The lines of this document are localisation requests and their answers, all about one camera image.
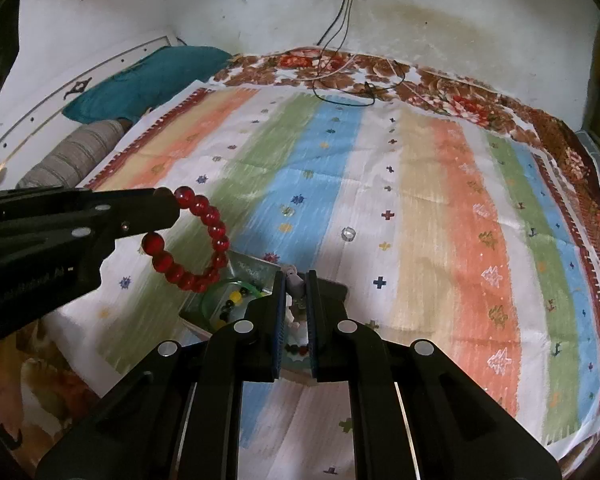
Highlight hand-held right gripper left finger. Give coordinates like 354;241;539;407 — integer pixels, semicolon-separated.
35;270;287;480

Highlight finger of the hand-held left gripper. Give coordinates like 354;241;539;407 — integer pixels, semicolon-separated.
0;212;175;243
0;187;181;222

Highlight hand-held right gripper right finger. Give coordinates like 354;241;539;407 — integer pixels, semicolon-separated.
304;270;563;480

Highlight green jade bangle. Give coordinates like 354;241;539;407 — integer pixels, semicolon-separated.
201;280;267;322

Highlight multicolour bead bracelet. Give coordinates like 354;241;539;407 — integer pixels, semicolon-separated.
282;264;312;362

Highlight dark bead bracelet yellow beads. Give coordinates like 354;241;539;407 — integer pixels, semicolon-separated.
218;287;247;324

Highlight red bead bracelet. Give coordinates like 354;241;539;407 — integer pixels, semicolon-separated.
141;185;231;293

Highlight silver metal tin box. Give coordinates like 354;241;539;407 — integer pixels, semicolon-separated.
179;252;349;387

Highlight brown striped pillow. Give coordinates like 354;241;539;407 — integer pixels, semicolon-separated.
17;119;127;191

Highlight teal pillow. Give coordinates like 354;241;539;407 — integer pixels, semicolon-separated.
62;46;234;124

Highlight white bed headboard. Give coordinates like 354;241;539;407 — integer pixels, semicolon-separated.
0;30;187;183

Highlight striped pastel cloth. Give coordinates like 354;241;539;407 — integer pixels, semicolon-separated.
45;85;600;480

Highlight black cable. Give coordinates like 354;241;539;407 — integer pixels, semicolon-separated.
325;0;357;53
315;0;351;48

